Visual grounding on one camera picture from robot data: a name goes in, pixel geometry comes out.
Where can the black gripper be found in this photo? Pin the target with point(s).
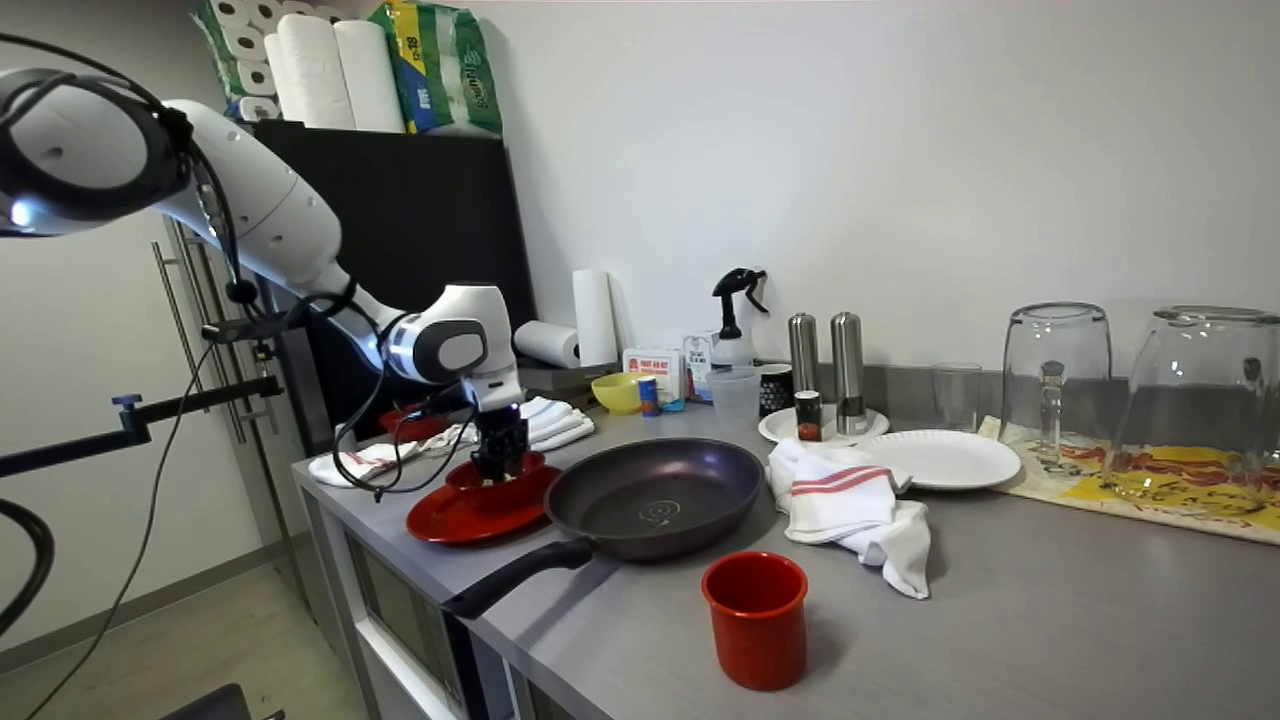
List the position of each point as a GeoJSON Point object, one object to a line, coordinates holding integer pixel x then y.
{"type": "Point", "coordinates": [499, 432]}

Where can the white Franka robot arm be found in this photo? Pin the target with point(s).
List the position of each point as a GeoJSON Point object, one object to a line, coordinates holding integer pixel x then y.
{"type": "Point", "coordinates": [264, 200]}

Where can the red bowl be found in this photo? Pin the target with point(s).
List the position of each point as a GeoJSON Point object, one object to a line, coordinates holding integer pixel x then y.
{"type": "Point", "coordinates": [524, 484]}

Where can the yellow bowl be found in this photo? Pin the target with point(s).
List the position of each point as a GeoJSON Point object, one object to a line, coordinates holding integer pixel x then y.
{"type": "Point", "coordinates": [619, 394]}

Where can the red plate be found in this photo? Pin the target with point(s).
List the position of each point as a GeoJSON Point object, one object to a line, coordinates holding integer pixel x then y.
{"type": "Point", "coordinates": [460, 523]}

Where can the white towel blue stripe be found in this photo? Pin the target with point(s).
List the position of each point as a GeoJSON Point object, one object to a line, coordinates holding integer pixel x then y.
{"type": "Point", "coordinates": [559, 426]}

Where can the small red container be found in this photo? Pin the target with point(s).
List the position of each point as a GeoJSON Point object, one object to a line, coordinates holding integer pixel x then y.
{"type": "Point", "coordinates": [410, 426]}

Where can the grey tray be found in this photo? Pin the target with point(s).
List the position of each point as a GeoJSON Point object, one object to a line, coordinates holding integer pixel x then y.
{"type": "Point", "coordinates": [566, 377]}

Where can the white paper towel roll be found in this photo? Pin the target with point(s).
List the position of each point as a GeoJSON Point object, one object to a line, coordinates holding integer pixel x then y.
{"type": "Point", "coordinates": [550, 347]}
{"type": "Point", "coordinates": [595, 318]}

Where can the small white cloth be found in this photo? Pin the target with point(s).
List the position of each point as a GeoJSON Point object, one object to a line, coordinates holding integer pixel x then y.
{"type": "Point", "coordinates": [351, 467]}

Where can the black frying pan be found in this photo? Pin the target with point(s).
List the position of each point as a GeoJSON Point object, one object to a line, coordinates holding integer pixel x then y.
{"type": "Point", "coordinates": [653, 503]}

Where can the blue can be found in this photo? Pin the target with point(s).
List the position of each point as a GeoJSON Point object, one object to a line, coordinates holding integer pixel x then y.
{"type": "Point", "coordinates": [651, 398]}

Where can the grey counter cabinet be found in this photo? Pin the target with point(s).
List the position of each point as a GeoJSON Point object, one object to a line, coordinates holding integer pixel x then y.
{"type": "Point", "coordinates": [360, 586]}

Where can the white spray bottle black nozzle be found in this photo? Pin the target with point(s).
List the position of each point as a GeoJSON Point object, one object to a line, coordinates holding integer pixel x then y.
{"type": "Point", "coordinates": [731, 362]}

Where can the black cabinet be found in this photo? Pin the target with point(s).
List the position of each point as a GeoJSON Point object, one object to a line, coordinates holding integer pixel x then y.
{"type": "Point", "coordinates": [441, 215]}

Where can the small white plate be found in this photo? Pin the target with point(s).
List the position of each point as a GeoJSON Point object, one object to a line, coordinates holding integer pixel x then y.
{"type": "Point", "coordinates": [781, 426]}

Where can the red cup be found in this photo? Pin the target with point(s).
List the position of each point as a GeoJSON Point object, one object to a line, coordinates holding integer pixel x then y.
{"type": "Point", "coordinates": [758, 625]}

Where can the small dark spice jar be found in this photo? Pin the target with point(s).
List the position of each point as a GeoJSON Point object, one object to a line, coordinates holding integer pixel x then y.
{"type": "Point", "coordinates": [811, 417]}

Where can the steel shaker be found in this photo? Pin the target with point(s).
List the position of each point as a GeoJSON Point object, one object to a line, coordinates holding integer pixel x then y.
{"type": "Point", "coordinates": [802, 348]}
{"type": "Point", "coordinates": [848, 362]}

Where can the white towel red stripe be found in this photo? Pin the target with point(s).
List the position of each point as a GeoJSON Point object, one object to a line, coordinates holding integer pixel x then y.
{"type": "Point", "coordinates": [844, 504]}

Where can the black base board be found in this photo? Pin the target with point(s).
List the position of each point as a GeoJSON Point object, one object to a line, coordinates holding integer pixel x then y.
{"type": "Point", "coordinates": [221, 706]}

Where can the green plastic package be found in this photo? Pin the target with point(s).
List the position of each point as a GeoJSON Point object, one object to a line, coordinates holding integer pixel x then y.
{"type": "Point", "coordinates": [453, 66]}

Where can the large white paper roll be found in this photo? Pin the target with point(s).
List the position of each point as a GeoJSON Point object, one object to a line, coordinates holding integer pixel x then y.
{"type": "Point", "coordinates": [370, 76]}
{"type": "Point", "coordinates": [311, 75]}

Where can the black boom rod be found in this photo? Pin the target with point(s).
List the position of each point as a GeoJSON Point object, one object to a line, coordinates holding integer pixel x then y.
{"type": "Point", "coordinates": [67, 453]}

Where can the large white plate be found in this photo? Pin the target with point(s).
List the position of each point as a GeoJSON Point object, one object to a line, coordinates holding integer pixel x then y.
{"type": "Point", "coordinates": [943, 460]}

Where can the toilet paper pack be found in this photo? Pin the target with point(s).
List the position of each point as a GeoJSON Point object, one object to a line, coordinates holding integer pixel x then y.
{"type": "Point", "coordinates": [240, 52]}

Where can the upturned clear wine glass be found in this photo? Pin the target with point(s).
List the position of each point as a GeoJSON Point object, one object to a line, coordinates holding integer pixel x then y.
{"type": "Point", "coordinates": [1202, 384]}
{"type": "Point", "coordinates": [1057, 373]}

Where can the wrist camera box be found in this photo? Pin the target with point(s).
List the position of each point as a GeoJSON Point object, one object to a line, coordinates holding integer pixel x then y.
{"type": "Point", "coordinates": [495, 391]}

